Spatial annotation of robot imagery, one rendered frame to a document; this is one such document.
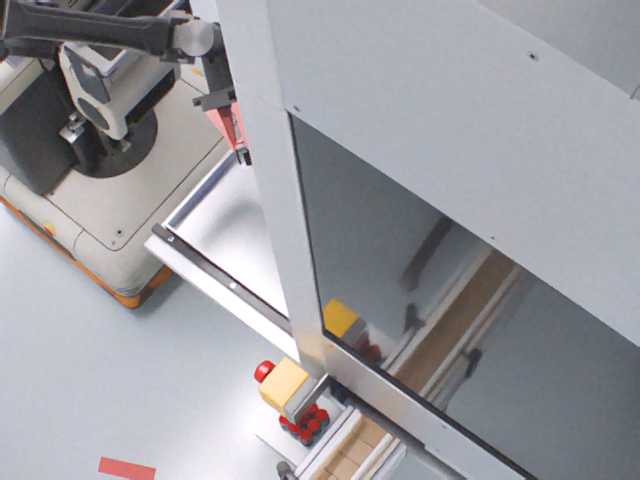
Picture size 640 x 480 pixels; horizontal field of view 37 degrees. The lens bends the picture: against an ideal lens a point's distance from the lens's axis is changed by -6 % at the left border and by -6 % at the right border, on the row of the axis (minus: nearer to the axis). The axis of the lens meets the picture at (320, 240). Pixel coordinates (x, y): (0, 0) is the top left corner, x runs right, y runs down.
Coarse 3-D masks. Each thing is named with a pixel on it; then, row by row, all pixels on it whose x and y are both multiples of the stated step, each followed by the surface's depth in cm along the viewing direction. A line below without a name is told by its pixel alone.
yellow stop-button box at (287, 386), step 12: (288, 360) 160; (276, 372) 159; (288, 372) 159; (300, 372) 159; (264, 384) 158; (276, 384) 158; (288, 384) 158; (300, 384) 158; (312, 384) 158; (264, 396) 159; (276, 396) 157; (288, 396) 157; (300, 396) 157; (276, 408) 161; (288, 408) 156
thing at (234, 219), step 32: (224, 160) 189; (192, 192) 187; (224, 192) 190; (256, 192) 190; (192, 224) 188; (224, 224) 187; (256, 224) 187; (224, 256) 185; (256, 256) 184; (256, 288) 182; (288, 320) 177
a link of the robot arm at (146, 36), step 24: (0, 0) 130; (0, 24) 130; (24, 24) 132; (48, 24) 135; (72, 24) 138; (96, 24) 141; (120, 24) 145; (144, 24) 149; (168, 24) 152; (0, 48) 130; (120, 48) 151; (144, 48) 150; (168, 48) 154
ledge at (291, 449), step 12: (324, 408) 172; (336, 408) 171; (264, 420) 171; (276, 420) 171; (264, 432) 170; (276, 432) 170; (288, 432) 170; (324, 432) 170; (276, 444) 169; (288, 444) 169; (300, 444) 169; (312, 444) 169; (288, 456) 168; (300, 456) 168
